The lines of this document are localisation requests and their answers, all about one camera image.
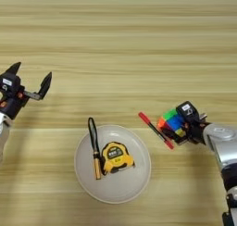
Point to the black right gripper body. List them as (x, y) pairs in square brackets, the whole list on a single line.
[(196, 132)]

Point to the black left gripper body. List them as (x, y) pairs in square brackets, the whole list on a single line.
[(10, 106)]

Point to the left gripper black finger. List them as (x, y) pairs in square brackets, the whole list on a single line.
[(45, 84), (15, 69)]

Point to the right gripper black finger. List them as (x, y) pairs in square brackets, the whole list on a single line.
[(177, 140)]

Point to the colourful puzzle cube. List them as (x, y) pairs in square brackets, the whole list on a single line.
[(173, 121)]

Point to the yellow tape measure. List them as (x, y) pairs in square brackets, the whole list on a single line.
[(117, 157)]

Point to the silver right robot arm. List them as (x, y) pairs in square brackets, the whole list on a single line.
[(225, 149)]

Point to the left gripper small black box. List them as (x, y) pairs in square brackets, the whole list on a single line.
[(9, 83)]

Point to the gripper small black box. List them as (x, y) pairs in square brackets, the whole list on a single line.
[(186, 110), (9, 83)]

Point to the right gripper small black box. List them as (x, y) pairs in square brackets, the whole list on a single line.
[(186, 110)]

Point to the red and black pen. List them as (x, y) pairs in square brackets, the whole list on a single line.
[(145, 118)]

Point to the round white plate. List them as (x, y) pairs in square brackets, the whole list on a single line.
[(123, 189)]

